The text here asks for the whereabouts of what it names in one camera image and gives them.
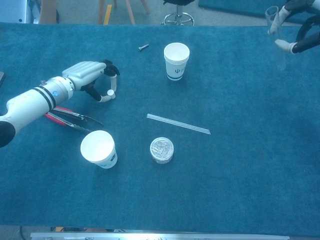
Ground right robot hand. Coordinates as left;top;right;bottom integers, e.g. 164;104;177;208
268;0;320;55

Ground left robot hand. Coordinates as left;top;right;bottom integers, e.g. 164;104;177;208
61;59;121;104

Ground clear glass test tube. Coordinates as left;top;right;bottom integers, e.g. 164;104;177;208
264;6;287;71

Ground brown wooden board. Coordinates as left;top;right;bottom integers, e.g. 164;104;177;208
39;0;60;25

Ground wooden chair legs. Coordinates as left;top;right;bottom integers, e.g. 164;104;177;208
98;0;152;25

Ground white paper cup blue logo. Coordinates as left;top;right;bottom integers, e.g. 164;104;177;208
80;129;118;169

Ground white paper cup trident logo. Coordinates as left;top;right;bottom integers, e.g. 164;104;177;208
163;42;191;82

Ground grey metal cabinet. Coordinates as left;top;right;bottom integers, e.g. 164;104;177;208
0;0;41;25

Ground clear flat plastic strip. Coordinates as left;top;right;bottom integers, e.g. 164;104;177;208
146;113;212;136

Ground chrome base stool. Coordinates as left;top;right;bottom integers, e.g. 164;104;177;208
161;0;196;27

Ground round tin of paper clips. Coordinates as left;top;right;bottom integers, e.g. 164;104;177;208
149;136;175;165

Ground teal felt table mat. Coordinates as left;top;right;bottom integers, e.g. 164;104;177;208
0;21;320;237

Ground red-handled metal tongs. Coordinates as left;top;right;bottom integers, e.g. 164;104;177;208
44;106;105;134

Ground aluminium frame rail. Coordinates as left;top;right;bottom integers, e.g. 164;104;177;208
30;231;291;240

